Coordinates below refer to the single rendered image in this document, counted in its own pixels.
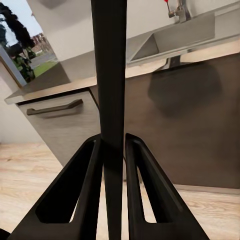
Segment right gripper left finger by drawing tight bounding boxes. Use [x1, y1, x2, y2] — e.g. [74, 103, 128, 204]
[7, 133, 104, 240]

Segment poster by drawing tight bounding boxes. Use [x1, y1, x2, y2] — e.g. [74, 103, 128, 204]
[91, 0, 127, 240]

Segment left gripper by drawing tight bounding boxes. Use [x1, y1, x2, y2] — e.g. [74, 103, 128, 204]
[0, 228, 11, 240]

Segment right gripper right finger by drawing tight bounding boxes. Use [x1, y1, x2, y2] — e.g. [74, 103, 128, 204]
[126, 133, 210, 240]

